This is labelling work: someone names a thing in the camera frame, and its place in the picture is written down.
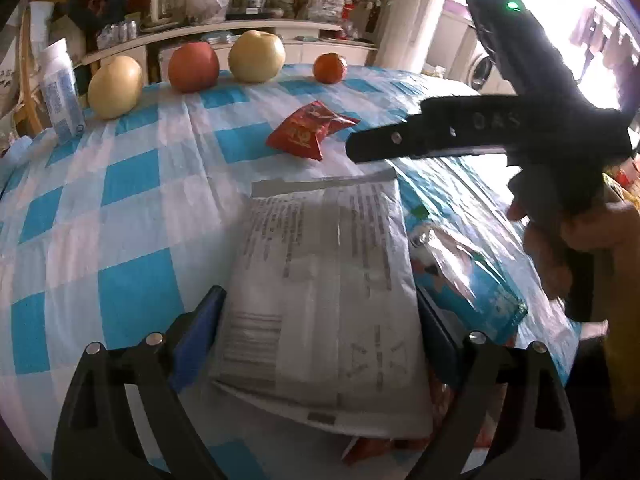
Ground person's right forearm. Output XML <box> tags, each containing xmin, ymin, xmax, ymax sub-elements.
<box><xmin>602</xmin><ymin>247</ymin><xmax>640</xmax><ymax>421</ymax></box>

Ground teal printed packet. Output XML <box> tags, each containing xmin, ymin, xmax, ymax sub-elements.
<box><xmin>407</xmin><ymin>207</ymin><xmax>528</xmax><ymax>346</ymax></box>

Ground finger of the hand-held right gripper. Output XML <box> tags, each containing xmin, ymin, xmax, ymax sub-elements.
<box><xmin>345</xmin><ymin>94</ymin><xmax>472</xmax><ymax>164</ymax></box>

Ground white printed mailer bag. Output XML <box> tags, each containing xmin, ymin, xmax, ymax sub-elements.
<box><xmin>209</xmin><ymin>167</ymin><xmax>433</xmax><ymax>436</ymax></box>

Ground washing machine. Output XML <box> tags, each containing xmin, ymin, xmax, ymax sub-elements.
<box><xmin>470</xmin><ymin>50</ymin><xmax>506</xmax><ymax>93</ymax></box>

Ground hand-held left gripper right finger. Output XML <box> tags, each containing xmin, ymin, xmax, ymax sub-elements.
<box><xmin>407</xmin><ymin>287</ymin><xmax>582</xmax><ymax>480</ymax></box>

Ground dark cloth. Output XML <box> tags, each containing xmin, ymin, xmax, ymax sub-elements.
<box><xmin>67</xmin><ymin>0</ymin><xmax>146</xmax><ymax>26</ymax></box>

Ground clear plastic bag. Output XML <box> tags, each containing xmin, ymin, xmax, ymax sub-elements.
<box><xmin>185</xmin><ymin>0</ymin><xmax>231</xmax><ymax>23</ymax></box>

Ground hanging clothes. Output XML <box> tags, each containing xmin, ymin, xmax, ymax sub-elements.
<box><xmin>570</xmin><ymin>7</ymin><xmax>638</xmax><ymax>73</ymax></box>

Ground orange red packet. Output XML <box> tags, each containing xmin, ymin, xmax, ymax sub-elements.
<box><xmin>342</xmin><ymin>430</ymin><xmax>436</xmax><ymax>463</ymax></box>

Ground white kitchen appliance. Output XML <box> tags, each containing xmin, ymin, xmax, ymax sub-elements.
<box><xmin>150</xmin><ymin>0</ymin><xmax>183</xmax><ymax>23</ymax></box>

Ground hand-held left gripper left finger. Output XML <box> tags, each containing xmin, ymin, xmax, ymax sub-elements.
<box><xmin>51</xmin><ymin>285</ymin><xmax>228</xmax><ymax>480</ymax></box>

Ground yellow apple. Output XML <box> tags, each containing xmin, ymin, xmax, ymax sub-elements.
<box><xmin>228</xmin><ymin>30</ymin><xmax>286</xmax><ymax>84</ymax></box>

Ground wooden chair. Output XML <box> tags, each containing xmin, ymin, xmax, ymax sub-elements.
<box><xmin>15</xmin><ymin>5</ymin><xmax>51</xmax><ymax>136</ymax></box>

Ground blue checked tablecloth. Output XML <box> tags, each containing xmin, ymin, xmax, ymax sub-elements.
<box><xmin>0</xmin><ymin>62</ymin><xmax>583</xmax><ymax>480</ymax></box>

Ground orange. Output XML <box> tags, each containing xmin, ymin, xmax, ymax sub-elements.
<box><xmin>313</xmin><ymin>52</ymin><xmax>348</xmax><ymax>85</ymax></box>

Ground red apple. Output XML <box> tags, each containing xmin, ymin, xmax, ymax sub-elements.
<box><xmin>167</xmin><ymin>41</ymin><xmax>221</xmax><ymax>94</ymax></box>

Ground small yellow pear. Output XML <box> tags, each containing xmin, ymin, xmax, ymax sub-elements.
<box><xmin>87</xmin><ymin>55</ymin><xmax>144</xmax><ymax>120</ymax></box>

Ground person's right hand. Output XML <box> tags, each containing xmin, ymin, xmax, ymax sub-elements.
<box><xmin>506</xmin><ymin>199</ymin><xmax>640</xmax><ymax>303</ymax></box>

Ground red snack packet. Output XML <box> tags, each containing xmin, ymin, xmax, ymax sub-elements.
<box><xmin>265</xmin><ymin>101</ymin><xmax>361</xmax><ymax>162</ymax></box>

